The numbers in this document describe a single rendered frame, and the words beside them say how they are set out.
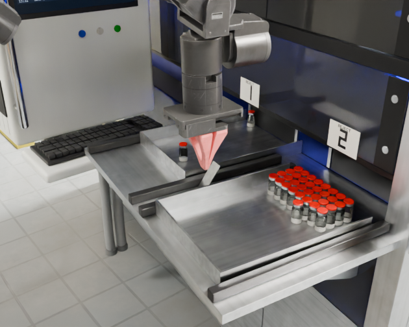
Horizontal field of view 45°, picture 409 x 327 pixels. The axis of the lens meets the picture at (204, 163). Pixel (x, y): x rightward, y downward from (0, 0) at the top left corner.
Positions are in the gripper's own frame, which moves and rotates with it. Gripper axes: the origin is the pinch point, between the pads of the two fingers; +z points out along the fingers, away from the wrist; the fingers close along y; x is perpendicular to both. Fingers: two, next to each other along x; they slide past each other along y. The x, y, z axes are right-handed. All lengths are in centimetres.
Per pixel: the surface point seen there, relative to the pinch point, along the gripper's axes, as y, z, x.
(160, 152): 9.8, 18.4, 42.3
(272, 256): 10.2, 18.6, -4.9
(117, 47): 18, 4, 92
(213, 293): -2.9, 19.2, -7.2
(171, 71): 43, 19, 106
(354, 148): 36.8, 8.8, 5.0
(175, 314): 25, 109, 77
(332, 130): 36.7, 7.1, 11.8
